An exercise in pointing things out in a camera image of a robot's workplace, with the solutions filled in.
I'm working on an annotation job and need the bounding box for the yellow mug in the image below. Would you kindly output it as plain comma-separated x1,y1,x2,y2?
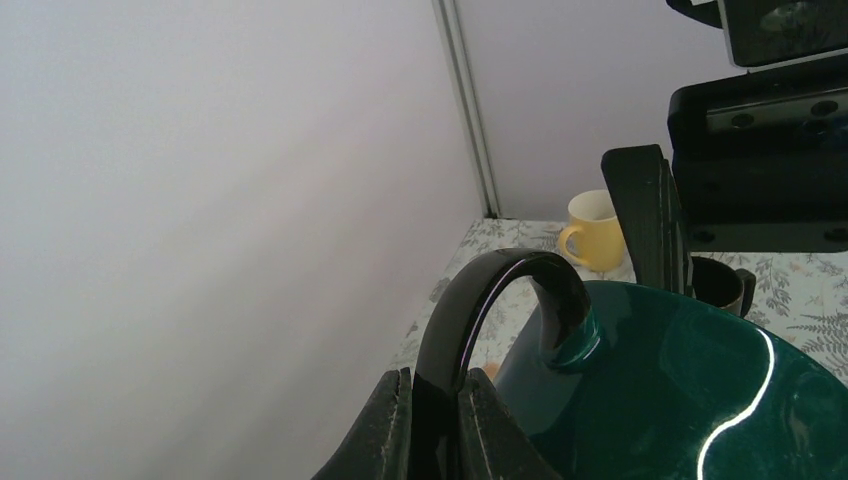
557,190,625,272

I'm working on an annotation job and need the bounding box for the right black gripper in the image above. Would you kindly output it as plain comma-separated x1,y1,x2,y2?
601,56,847,295

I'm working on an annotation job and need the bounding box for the teal green mug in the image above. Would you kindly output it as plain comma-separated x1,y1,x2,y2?
408,248,847,479

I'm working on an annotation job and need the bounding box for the floral table mat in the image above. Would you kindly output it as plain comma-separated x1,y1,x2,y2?
390,219,847,381

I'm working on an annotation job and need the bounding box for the black mug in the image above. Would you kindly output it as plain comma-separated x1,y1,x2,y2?
692,257,757,318

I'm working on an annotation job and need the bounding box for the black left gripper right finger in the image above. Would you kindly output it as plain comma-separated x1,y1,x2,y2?
458,368,560,479

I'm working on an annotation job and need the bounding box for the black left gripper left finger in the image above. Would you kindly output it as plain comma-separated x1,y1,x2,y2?
314,368,412,480

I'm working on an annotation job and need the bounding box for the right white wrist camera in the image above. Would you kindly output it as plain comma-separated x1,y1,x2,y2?
665,0,848,71

